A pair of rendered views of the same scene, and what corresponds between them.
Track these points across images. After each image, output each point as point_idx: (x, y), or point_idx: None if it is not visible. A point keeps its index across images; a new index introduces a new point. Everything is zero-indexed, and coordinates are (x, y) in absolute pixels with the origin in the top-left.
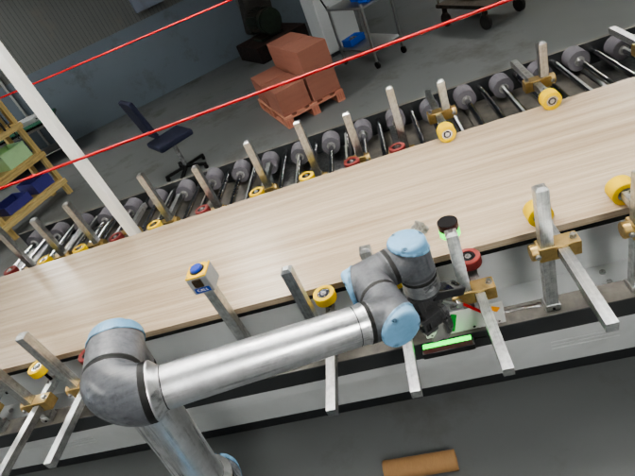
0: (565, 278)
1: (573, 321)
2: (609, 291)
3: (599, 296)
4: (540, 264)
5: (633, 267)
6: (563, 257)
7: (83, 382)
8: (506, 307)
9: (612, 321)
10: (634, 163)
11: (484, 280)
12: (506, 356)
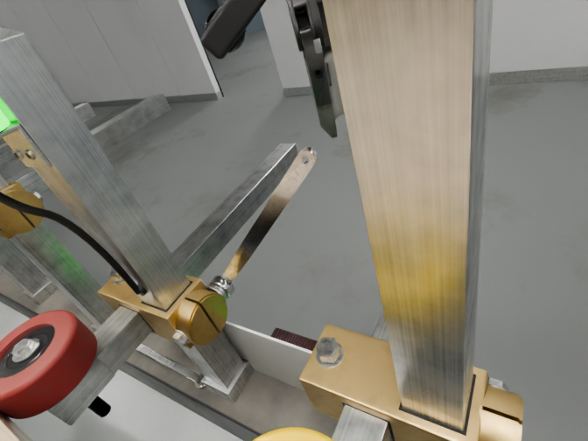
0: (23, 426)
1: None
2: (61, 303)
3: (116, 116)
4: (42, 247)
5: (19, 252)
6: (33, 170)
7: None
8: (152, 371)
9: (155, 94)
10: None
11: (121, 286)
12: (271, 156)
